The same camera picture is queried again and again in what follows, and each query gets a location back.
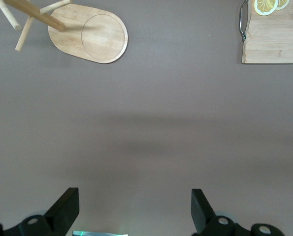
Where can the wooden cutting board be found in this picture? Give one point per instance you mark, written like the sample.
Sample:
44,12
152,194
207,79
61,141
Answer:
271,39

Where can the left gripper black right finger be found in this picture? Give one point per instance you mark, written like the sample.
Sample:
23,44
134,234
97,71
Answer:
205,221

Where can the lemon slice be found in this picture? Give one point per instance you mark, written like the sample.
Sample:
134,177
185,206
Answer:
284,3
265,7

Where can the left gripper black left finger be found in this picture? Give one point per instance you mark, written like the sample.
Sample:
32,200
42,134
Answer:
57,221

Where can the wooden cup rack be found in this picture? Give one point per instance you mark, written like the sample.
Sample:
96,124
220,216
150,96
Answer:
99,37

